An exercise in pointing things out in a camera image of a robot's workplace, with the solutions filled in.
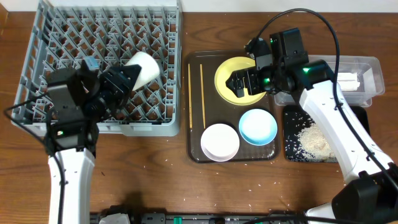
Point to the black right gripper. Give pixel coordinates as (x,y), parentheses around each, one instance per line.
(239,75)

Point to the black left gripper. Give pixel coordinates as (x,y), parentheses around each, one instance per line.
(114,84)

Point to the white plastic cup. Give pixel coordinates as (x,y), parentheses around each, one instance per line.
(150,69)

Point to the light blue bowl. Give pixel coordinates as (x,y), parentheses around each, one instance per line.
(258,127)

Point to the white shallow bowl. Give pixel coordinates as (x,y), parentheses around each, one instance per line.
(220,142)

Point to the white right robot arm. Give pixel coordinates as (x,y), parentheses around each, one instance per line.
(282,65)

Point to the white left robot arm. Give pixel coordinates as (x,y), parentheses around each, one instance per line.
(81,99)

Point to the black waste tray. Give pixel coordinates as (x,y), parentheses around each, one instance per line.
(294,120)

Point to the pile of rice waste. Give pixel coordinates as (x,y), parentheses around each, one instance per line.
(313,146)

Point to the clear plastic waste bin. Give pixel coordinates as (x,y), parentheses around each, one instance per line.
(360,79)

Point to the yellow round plate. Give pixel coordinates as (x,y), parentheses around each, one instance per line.
(224,71)

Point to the right wooden chopstick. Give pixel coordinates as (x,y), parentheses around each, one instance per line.
(202,97)

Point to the wooden chopstick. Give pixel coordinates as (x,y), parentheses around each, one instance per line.
(202,97)
(190,98)

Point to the dark brown serving tray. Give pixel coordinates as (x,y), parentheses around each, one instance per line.
(217,110)

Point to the left wooden chopstick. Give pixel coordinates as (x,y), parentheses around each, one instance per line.
(190,98)

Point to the grey plastic dish rack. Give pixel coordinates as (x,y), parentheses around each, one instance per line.
(63,35)

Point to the crumpled white napkin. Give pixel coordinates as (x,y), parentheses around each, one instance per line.
(348,81)

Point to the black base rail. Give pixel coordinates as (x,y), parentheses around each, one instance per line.
(160,215)

